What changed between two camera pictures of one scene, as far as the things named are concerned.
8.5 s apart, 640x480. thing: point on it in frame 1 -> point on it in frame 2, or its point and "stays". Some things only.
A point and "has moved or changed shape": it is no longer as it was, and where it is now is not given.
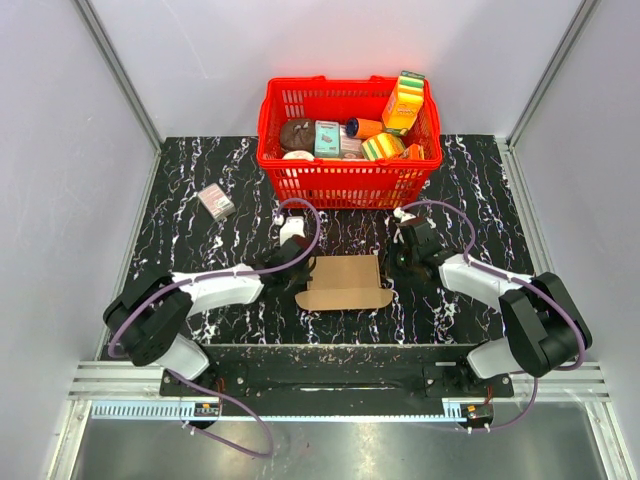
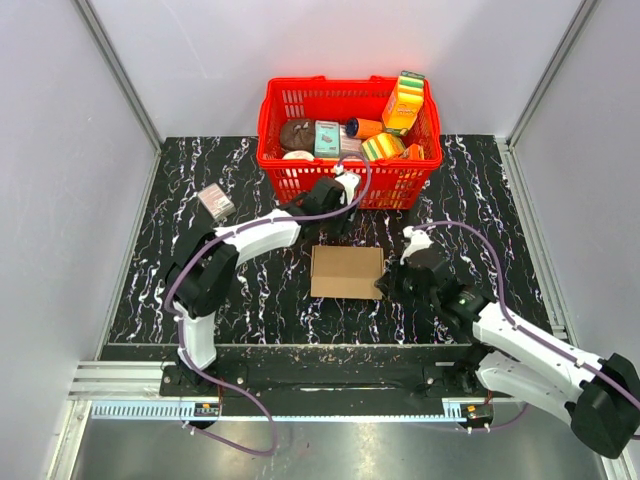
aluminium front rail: [127, 391] stays
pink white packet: [350, 147] stays
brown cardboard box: [343, 283] has moved or changed shape
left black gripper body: [300, 278] -> [337, 225]
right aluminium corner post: [583, 15] stays
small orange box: [414, 152] stays
